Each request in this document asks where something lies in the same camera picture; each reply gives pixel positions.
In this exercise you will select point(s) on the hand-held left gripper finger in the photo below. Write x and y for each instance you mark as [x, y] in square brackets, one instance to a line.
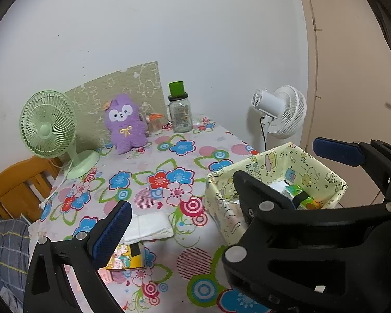
[112, 231]

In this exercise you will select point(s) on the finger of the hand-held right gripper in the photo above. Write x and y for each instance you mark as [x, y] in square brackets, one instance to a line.
[264, 221]
[339, 151]

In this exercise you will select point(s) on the yellow cartoon printed packet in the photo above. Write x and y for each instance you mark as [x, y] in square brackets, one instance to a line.
[125, 257]

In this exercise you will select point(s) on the yellow printed storage box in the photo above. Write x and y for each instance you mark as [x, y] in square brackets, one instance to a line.
[306, 166]

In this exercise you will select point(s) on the white paper towel pack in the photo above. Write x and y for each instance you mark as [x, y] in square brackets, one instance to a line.
[150, 226]

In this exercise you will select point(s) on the green tissue packet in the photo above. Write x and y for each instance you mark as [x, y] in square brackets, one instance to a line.
[296, 190]

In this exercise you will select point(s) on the pink ribbed item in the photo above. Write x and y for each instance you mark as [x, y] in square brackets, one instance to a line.
[106, 275]

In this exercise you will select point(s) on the beige wardrobe door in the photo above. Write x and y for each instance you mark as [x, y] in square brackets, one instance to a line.
[352, 71]

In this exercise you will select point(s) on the white standing fan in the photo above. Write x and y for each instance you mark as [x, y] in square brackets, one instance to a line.
[267, 101]

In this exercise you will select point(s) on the floral tablecloth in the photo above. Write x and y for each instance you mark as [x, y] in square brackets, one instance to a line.
[182, 176]

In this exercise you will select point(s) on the purple plush toy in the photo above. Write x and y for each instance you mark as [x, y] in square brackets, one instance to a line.
[125, 127]

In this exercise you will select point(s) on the blue plaid bedding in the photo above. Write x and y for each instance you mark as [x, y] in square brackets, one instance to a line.
[6, 244]

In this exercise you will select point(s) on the small jar with orange lid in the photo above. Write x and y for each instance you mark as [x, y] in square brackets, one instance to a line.
[154, 125]

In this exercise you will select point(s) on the green desk fan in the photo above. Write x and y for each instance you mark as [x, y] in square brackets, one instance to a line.
[47, 127]

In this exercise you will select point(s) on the glass jar with green lid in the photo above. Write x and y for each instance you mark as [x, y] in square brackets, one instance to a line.
[181, 114]

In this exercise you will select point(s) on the green patterned board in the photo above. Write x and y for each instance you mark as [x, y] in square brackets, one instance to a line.
[133, 81]

